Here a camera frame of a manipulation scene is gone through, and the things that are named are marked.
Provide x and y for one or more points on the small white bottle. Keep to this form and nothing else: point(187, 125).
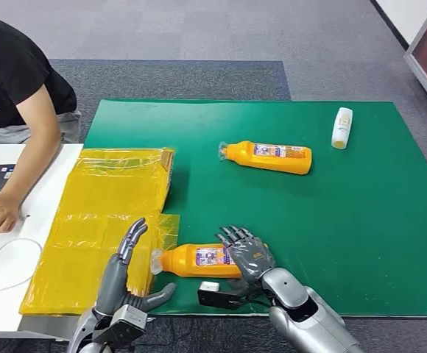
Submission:
point(342, 126)

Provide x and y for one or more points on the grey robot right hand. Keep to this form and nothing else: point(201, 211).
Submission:
point(250, 258)

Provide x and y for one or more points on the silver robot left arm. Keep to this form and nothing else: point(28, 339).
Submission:
point(82, 333)

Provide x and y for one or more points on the orange bottle with label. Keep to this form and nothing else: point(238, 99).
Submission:
point(184, 260)
point(272, 163)

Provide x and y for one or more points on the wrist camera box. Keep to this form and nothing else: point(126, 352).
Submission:
point(213, 294)
point(123, 324)

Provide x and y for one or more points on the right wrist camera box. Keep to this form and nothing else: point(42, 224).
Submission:
point(213, 294)

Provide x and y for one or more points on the green table mat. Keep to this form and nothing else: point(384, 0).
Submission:
point(309, 234)

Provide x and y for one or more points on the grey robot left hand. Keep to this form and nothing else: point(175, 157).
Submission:
point(114, 282)

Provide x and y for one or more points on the white side table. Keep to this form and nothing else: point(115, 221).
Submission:
point(51, 195)

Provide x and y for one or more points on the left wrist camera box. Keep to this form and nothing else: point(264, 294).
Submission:
point(123, 324)

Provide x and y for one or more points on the person's forearm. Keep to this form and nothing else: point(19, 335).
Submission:
point(32, 146)

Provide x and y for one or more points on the person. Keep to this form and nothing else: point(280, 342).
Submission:
point(7, 63)

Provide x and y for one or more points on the yellow taped cardboard box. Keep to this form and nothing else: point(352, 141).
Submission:
point(99, 195)

